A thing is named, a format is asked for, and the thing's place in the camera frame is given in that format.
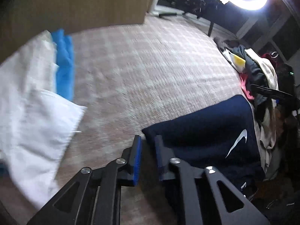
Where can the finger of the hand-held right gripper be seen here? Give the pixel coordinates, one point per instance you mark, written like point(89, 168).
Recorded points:
point(269, 91)

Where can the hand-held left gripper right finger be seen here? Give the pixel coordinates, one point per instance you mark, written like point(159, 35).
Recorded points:
point(160, 159)

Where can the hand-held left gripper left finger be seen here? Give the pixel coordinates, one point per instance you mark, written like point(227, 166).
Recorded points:
point(137, 161)

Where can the navy blue shirt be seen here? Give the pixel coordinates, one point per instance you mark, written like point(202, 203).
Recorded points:
point(206, 126)

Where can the pile of mixed clothes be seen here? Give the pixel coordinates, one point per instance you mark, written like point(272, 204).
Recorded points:
point(262, 70)

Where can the white folded clothes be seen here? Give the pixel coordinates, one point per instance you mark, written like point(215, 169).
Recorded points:
point(32, 117)

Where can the plaid beige rug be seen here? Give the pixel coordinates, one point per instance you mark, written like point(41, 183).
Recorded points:
point(152, 75)

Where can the blue folded cloth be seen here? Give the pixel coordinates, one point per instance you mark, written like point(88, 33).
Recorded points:
point(64, 58)

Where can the large light wood panel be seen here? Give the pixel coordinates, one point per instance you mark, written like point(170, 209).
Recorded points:
point(82, 2)

